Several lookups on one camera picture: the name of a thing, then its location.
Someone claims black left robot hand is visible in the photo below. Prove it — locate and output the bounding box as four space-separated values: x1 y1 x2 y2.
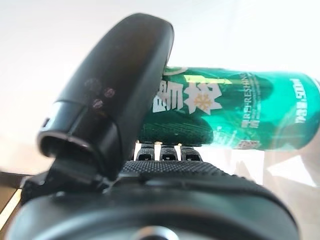
0 12 301 240

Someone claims tall green beer can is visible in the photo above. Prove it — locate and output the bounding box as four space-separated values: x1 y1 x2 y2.
136 65 320 152

